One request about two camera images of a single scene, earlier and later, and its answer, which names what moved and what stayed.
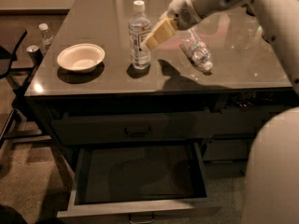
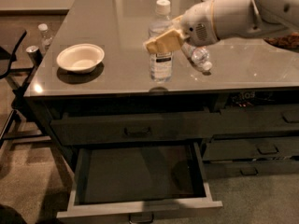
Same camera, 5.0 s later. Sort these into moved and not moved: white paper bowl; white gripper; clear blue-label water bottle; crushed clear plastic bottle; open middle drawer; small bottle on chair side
Moved: white gripper; clear blue-label water bottle
Not moved: small bottle on chair side; crushed clear plastic bottle; open middle drawer; white paper bowl
